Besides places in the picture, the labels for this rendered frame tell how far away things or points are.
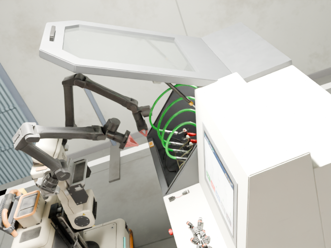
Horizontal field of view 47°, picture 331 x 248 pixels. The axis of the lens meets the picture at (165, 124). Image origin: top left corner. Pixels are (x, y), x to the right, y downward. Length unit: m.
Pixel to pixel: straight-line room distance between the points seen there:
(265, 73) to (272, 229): 0.80
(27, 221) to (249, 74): 1.74
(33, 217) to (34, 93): 1.94
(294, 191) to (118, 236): 1.95
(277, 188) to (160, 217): 2.21
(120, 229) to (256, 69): 1.79
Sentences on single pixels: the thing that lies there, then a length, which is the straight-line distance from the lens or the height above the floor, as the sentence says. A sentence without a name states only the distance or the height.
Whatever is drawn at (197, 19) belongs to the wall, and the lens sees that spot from 4.04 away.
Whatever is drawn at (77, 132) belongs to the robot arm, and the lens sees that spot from 2.10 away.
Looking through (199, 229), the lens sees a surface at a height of 1.01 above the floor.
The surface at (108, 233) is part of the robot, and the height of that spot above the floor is 0.28.
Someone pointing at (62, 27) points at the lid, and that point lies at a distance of 2.23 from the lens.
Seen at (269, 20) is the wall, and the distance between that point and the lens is 4.24.
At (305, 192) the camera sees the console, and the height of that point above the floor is 1.38.
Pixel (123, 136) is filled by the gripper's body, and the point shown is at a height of 1.30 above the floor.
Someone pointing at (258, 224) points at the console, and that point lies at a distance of 1.47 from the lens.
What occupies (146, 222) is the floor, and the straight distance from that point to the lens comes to 3.52.
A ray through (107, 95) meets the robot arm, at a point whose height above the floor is 1.41.
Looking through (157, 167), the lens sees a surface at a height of 0.95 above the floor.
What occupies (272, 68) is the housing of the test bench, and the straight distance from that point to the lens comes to 1.97.
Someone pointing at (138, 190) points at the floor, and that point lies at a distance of 3.85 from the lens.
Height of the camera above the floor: 2.44
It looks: 32 degrees down
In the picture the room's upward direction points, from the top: 22 degrees counter-clockwise
